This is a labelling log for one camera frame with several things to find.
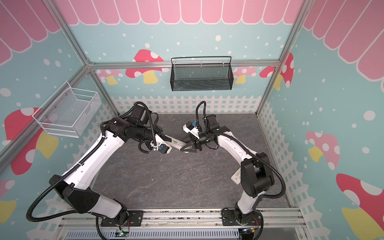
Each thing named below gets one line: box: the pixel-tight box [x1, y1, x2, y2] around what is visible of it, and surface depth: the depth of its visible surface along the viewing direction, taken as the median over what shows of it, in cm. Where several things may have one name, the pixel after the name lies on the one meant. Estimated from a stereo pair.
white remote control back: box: [164, 134, 187, 150], surface depth 74 cm
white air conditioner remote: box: [230, 167, 241, 185], surface depth 89 cm
